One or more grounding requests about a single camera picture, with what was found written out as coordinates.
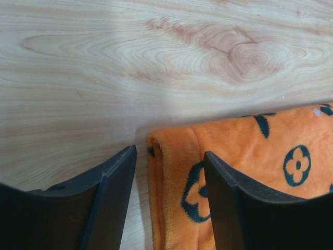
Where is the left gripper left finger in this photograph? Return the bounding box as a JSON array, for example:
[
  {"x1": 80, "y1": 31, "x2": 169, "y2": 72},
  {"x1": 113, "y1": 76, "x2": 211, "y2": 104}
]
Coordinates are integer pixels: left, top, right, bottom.
[{"x1": 1, "y1": 145, "x2": 137, "y2": 249}]

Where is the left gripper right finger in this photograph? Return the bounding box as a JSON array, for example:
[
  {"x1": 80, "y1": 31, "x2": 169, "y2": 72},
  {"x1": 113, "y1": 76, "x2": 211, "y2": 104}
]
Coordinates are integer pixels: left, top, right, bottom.
[{"x1": 204, "y1": 152, "x2": 332, "y2": 249}]

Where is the orange monogram pillowcase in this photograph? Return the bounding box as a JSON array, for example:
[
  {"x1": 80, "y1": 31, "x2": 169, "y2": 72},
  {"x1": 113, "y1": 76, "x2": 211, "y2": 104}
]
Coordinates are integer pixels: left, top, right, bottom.
[{"x1": 148, "y1": 103, "x2": 332, "y2": 249}]

